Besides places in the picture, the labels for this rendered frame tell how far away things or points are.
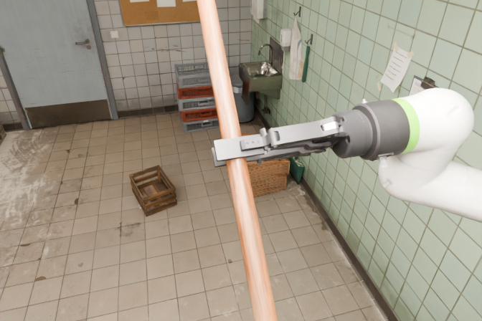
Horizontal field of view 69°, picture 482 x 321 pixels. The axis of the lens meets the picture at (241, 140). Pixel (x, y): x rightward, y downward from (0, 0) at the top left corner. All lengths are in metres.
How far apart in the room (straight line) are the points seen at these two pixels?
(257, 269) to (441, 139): 0.35
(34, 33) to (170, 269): 3.05
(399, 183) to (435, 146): 0.11
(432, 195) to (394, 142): 0.18
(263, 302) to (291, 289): 2.26
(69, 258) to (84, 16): 2.63
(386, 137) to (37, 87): 4.57
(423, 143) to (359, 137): 0.11
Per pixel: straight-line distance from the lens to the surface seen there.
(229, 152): 0.50
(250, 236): 0.49
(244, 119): 4.54
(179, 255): 2.96
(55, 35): 4.63
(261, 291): 0.50
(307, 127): 0.50
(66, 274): 3.10
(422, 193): 0.72
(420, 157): 0.66
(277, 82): 3.74
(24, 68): 4.83
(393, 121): 0.58
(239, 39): 4.74
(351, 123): 0.55
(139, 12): 4.48
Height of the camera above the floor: 2.25
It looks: 32 degrees down
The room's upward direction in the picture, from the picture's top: straight up
